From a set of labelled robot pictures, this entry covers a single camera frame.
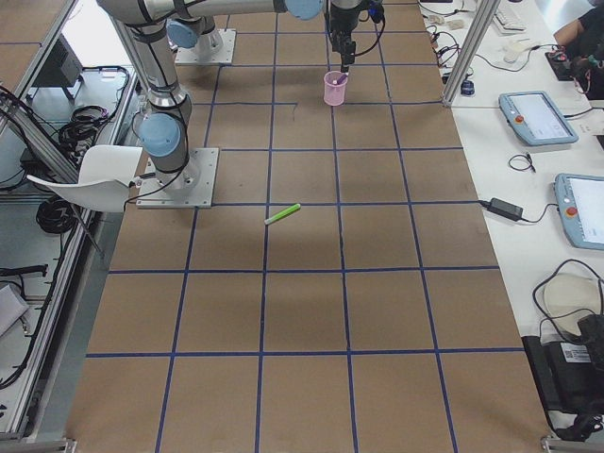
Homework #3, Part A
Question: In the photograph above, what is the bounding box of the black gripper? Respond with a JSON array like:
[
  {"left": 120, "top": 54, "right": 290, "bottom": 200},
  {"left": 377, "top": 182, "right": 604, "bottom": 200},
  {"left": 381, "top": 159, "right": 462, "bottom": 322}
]
[{"left": 326, "top": 0, "right": 385, "bottom": 72}]

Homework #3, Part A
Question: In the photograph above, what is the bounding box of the aluminium frame post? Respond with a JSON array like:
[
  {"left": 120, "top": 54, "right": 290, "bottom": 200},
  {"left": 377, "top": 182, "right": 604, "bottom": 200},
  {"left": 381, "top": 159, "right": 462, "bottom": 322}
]
[{"left": 442, "top": 0, "right": 500, "bottom": 108}]

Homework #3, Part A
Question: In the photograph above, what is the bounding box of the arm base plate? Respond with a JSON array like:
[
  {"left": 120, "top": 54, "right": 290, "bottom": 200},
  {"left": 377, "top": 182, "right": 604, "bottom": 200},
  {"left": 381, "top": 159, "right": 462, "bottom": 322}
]
[
  {"left": 135, "top": 148, "right": 219, "bottom": 209},
  {"left": 176, "top": 28, "right": 237, "bottom": 66}
]

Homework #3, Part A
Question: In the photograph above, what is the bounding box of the teach pendant far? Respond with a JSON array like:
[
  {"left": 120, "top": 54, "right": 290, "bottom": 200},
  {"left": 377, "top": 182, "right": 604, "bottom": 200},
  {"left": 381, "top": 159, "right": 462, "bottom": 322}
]
[{"left": 498, "top": 92, "right": 579, "bottom": 146}]

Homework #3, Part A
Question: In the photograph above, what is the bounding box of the white chair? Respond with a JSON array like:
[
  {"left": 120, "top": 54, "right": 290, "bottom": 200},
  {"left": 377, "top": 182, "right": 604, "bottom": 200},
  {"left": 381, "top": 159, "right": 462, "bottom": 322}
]
[{"left": 27, "top": 144, "right": 143, "bottom": 213}]

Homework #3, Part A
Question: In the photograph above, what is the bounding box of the pink mesh cup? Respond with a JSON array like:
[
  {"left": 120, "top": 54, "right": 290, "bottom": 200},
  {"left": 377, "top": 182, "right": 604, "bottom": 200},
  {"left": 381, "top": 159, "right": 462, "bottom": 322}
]
[{"left": 324, "top": 71, "right": 348, "bottom": 107}]

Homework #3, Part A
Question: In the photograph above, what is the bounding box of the purple marker pen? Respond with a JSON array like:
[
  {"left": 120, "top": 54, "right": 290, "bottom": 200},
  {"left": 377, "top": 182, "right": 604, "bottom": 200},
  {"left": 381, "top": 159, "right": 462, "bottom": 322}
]
[{"left": 332, "top": 73, "right": 348, "bottom": 85}]

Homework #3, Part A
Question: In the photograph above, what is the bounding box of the green marker pen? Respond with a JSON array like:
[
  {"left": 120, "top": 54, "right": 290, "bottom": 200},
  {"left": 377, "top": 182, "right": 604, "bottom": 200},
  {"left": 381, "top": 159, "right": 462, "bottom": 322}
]
[{"left": 264, "top": 203, "right": 301, "bottom": 226}]

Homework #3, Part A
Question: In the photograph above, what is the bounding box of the black power adapter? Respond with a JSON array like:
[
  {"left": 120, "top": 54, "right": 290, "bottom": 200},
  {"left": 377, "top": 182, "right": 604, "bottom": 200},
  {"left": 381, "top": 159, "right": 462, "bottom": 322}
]
[{"left": 478, "top": 197, "right": 523, "bottom": 222}]

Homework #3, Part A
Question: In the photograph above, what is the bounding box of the teach pendant near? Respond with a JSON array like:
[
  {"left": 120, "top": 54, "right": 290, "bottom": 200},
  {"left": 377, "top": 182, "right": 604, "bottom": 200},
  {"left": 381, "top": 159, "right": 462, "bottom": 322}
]
[{"left": 554, "top": 174, "right": 603, "bottom": 250}]

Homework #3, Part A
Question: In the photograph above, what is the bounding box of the teach pendant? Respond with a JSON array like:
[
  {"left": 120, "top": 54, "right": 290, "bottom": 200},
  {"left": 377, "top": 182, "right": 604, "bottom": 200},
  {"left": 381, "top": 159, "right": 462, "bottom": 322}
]
[
  {"left": 554, "top": 174, "right": 603, "bottom": 250},
  {"left": 498, "top": 92, "right": 579, "bottom": 146}
]

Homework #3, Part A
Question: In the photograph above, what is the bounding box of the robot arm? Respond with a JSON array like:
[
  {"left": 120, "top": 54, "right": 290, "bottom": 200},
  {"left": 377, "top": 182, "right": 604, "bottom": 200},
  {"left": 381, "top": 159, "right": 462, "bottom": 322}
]
[{"left": 98, "top": 1, "right": 386, "bottom": 190}]

